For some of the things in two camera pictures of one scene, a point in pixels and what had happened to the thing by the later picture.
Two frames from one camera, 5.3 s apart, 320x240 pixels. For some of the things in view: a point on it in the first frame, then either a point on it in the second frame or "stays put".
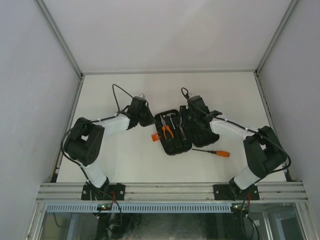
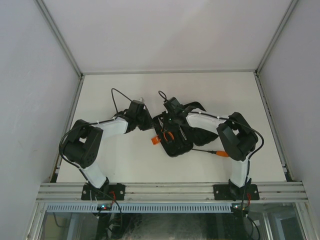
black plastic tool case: x=170 y=125 stays put
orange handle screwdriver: x=218 y=153 stays put
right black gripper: x=184 y=110 → x=166 y=126
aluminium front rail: x=68 y=192 stays put
